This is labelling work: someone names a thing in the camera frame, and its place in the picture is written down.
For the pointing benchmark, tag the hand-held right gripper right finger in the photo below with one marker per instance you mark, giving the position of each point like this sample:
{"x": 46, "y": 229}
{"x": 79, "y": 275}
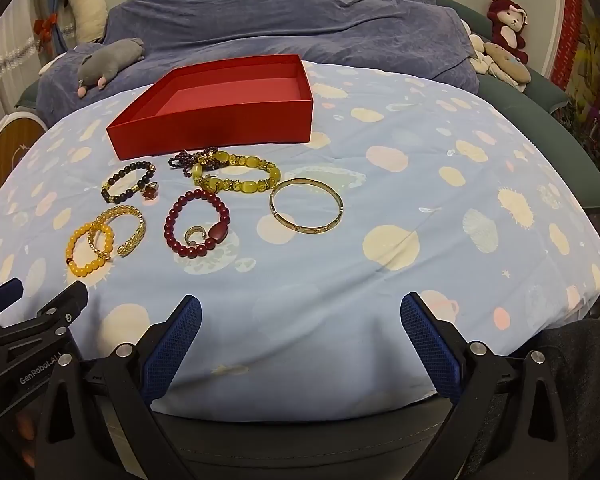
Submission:
{"x": 430, "y": 345}

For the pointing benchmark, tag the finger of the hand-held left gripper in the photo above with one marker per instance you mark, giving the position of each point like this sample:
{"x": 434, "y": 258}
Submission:
{"x": 65, "y": 307}
{"x": 5, "y": 292}

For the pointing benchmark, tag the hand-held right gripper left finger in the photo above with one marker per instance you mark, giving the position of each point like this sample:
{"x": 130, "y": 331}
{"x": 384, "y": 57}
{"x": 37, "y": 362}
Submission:
{"x": 172, "y": 345}

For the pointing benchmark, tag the gold hoop earring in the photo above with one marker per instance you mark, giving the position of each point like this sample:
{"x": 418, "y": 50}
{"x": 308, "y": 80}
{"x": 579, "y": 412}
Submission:
{"x": 187, "y": 236}

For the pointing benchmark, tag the gold bangle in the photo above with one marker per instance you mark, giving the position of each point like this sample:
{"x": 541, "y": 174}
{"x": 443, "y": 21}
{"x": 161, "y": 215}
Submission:
{"x": 305, "y": 230}

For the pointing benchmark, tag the red cardboard box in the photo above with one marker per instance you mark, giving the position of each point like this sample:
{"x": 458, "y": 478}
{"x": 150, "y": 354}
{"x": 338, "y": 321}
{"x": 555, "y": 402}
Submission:
{"x": 205, "y": 130}

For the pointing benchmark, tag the person's left hand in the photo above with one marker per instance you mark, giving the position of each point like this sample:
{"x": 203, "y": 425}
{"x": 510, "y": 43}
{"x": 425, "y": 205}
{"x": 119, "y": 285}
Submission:
{"x": 25, "y": 427}

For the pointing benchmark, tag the light blue planet-print sheet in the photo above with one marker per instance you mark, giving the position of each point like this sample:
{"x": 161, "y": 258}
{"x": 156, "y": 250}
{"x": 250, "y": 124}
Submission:
{"x": 330, "y": 285}

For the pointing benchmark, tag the white lace curtain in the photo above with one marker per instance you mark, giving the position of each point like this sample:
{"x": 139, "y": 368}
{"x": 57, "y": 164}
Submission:
{"x": 5, "y": 70}

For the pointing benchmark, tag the green sofa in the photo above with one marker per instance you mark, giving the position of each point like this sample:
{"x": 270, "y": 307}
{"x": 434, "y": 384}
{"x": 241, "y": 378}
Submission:
{"x": 545, "y": 125}

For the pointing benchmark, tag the grey mouse plush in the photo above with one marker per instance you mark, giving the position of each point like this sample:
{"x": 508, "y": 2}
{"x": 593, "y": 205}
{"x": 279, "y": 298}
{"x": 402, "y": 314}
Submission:
{"x": 110, "y": 57}

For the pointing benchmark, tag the pink flowering plant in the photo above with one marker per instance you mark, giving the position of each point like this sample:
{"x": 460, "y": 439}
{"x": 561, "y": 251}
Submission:
{"x": 590, "y": 135}

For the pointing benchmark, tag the red bow tieback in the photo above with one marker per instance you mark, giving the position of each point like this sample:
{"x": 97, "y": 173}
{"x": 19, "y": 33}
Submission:
{"x": 45, "y": 27}

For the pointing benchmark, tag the white plush toy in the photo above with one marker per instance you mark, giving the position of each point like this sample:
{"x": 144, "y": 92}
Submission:
{"x": 480, "y": 62}

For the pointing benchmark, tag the brown potato plush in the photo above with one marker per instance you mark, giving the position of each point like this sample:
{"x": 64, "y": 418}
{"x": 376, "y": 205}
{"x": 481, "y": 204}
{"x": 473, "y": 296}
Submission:
{"x": 505, "y": 62}

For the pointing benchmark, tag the white sheep plush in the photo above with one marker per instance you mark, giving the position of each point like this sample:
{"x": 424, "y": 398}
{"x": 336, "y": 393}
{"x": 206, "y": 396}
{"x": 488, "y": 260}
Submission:
{"x": 87, "y": 10}

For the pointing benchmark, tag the red monkey plush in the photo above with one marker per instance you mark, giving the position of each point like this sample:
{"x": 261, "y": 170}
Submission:
{"x": 505, "y": 35}

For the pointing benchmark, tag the dark blue blanket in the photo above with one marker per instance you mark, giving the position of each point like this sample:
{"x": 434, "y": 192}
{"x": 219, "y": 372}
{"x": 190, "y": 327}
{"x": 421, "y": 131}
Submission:
{"x": 280, "y": 15}

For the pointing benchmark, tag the red bordered wall hanging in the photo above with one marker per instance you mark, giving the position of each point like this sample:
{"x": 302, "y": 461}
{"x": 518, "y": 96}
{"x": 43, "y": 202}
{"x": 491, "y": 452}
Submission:
{"x": 580, "y": 35}

